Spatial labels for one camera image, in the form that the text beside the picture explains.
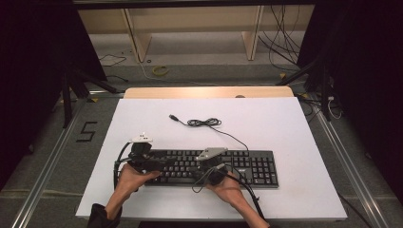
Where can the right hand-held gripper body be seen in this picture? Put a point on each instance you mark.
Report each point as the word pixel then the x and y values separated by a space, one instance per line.
pixel 212 167

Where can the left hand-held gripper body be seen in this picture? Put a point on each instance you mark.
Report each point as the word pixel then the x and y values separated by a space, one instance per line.
pixel 141 155

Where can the black keyboard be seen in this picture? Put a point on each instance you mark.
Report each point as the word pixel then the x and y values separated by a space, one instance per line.
pixel 250 167

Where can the person's right hand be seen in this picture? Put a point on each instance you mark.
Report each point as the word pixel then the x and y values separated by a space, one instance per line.
pixel 228 193

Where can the person's left hand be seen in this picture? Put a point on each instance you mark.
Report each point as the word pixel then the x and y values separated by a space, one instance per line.
pixel 131 183

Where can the person's dark clothing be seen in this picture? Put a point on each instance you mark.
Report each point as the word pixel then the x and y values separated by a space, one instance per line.
pixel 190 225

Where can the light wooden table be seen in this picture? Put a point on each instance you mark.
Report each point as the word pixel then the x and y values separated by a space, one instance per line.
pixel 190 92

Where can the person's dark sleeve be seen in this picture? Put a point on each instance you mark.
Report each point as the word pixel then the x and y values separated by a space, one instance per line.
pixel 99 218

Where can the yellow tape roll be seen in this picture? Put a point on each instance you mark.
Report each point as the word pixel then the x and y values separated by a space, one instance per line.
pixel 155 71

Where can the black metal stand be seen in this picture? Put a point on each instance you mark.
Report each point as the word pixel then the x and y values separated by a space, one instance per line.
pixel 67 104
pixel 325 95

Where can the beige wooden desk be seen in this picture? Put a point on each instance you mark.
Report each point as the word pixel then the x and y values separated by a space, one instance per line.
pixel 190 19

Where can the black curtain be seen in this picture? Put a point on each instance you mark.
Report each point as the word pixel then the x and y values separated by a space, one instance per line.
pixel 370 63
pixel 28 63

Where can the black metal bar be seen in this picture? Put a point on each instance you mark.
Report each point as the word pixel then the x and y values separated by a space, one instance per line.
pixel 190 3

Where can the aluminium floor rail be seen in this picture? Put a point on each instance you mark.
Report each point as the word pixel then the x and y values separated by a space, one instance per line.
pixel 47 167
pixel 348 171

